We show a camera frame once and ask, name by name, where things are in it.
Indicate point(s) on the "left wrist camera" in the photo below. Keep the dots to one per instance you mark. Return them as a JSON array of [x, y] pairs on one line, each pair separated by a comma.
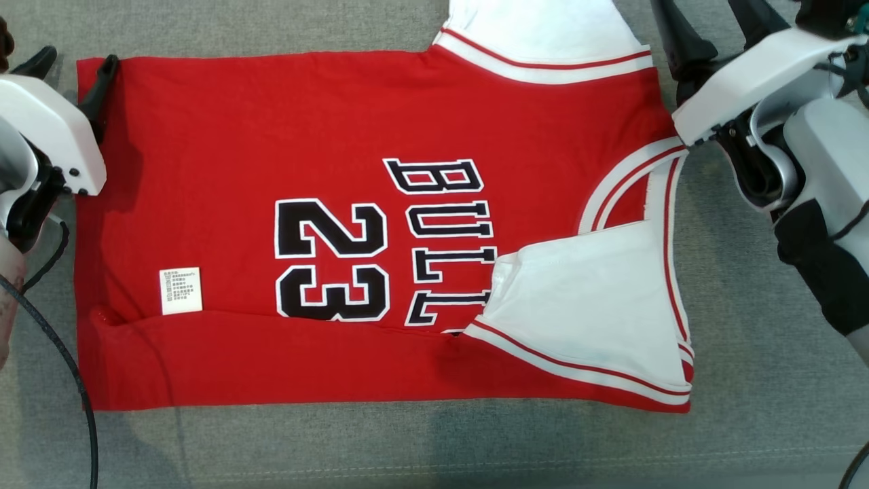
[[5, 44]]

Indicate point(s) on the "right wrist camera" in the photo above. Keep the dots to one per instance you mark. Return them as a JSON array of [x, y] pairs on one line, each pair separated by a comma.
[[825, 17]]

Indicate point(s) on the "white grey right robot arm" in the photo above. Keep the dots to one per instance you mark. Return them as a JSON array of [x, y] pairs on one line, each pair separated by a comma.
[[821, 156]]

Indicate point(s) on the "red white basketball jersey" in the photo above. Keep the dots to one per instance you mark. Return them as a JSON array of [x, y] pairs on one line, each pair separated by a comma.
[[237, 136]]

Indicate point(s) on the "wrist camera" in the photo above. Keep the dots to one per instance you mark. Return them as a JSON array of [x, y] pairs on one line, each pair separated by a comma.
[[5, 44], [825, 17]]

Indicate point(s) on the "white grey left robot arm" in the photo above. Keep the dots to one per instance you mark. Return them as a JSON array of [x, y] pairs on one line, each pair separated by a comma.
[[8, 305]]

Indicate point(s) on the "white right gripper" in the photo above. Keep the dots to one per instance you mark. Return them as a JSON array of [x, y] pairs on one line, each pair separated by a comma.
[[753, 78]]

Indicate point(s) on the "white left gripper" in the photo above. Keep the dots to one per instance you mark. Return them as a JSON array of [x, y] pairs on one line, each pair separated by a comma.
[[47, 129]]

